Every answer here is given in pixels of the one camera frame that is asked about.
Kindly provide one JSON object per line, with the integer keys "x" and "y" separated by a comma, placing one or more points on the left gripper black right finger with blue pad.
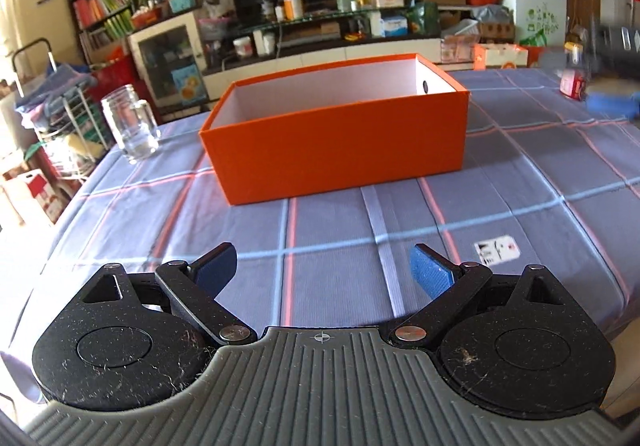
{"x": 452, "y": 288}

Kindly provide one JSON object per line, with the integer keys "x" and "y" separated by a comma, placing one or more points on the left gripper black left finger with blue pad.
{"x": 192, "y": 290}

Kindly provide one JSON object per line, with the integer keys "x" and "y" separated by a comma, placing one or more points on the white label sticker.
{"x": 498, "y": 250}

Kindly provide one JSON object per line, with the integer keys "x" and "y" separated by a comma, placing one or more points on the blue plaid tablecloth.
{"x": 560, "y": 180}

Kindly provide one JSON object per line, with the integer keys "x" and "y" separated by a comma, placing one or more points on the clear glass mug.
{"x": 132, "y": 123}

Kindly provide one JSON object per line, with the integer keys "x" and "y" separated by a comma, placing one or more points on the orange cardboard box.
{"x": 335, "y": 126}

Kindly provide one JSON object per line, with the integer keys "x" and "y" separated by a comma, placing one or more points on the glass door cabinet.
{"x": 170, "y": 58}

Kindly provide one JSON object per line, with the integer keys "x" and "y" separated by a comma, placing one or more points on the orange white carton floor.
{"x": 498, "y": 56}

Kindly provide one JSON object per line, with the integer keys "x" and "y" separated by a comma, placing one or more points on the white tv cabinet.
{"x": 423, "y": 39}

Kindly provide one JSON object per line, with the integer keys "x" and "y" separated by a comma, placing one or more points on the pink yellow bottle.
{"x": 573, "y": 77}

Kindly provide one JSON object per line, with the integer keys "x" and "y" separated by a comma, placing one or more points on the white standing air conditioner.
{"x": 52, "y": 20}

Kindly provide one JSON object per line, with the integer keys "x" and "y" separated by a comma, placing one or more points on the wire trolley cart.
{"x": 68, "y": 123}

